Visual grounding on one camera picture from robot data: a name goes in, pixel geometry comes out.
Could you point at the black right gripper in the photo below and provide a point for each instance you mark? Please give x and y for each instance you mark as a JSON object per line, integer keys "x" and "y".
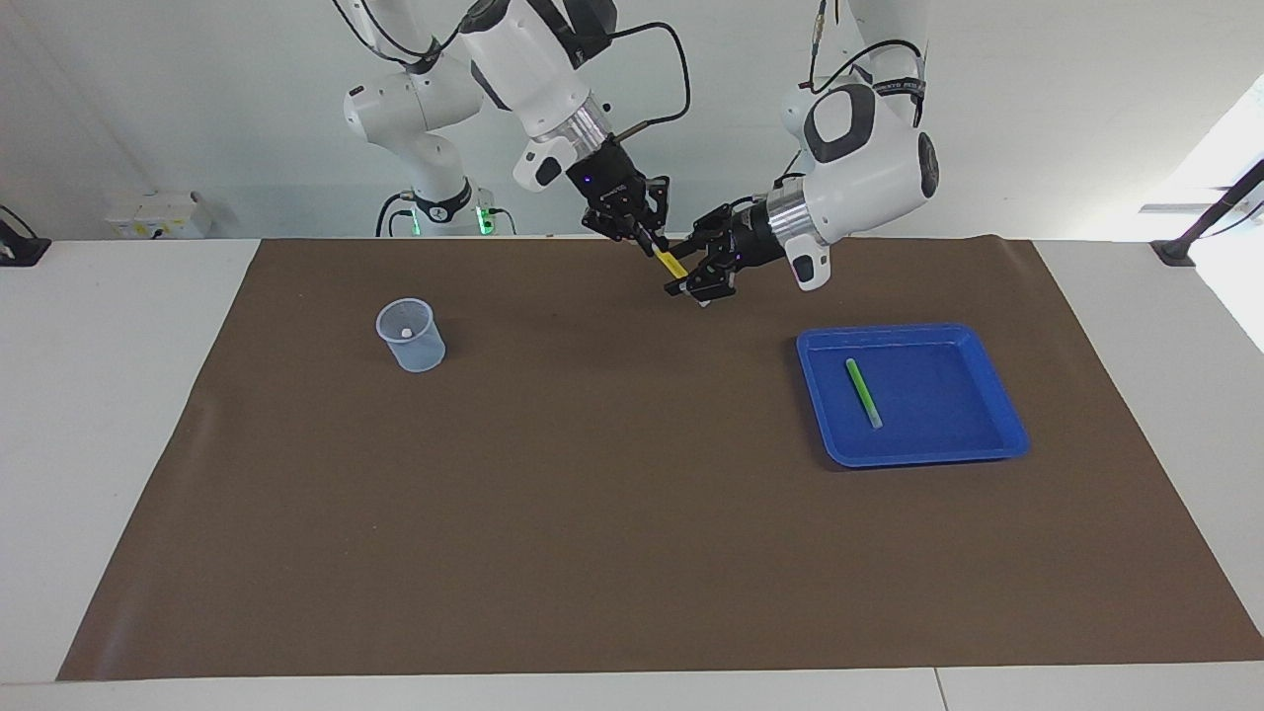
{"x": 607, "y": 183}

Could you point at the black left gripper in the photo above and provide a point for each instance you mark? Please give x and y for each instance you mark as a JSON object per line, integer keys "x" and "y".
{"x": 755, "y": 237}

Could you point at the yellow pen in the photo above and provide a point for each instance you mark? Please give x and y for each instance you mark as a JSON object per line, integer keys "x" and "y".
{"x": 671, "y": 265}

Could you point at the green pen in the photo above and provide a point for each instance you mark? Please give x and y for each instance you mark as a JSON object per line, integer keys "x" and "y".
{"x": 864, "y": 393}

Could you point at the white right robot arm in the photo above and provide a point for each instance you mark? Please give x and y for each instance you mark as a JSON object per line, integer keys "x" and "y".
{"x": 533, "y": 59}

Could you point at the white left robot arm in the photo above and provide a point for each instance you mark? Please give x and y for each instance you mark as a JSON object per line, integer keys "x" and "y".
{"x": 869, "y": 168}

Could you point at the blue plastic tray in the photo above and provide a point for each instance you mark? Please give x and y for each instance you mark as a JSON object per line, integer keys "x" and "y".
{"x": 948, "y": 415}

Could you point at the clear plastic measuring cup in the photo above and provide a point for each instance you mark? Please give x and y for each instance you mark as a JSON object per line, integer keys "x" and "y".
{"x": 415, "y": 351}

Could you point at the brown table mat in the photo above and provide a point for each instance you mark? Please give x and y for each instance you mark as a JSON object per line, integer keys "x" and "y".
{"x": 592, "y": 494}

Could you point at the black stand with pole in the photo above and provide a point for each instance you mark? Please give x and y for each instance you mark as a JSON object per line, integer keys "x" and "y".
{"x": 1180, "y": 252}

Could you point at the white wall socket box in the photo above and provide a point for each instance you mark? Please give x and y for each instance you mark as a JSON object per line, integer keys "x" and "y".
{"x": 158, "y": 215}

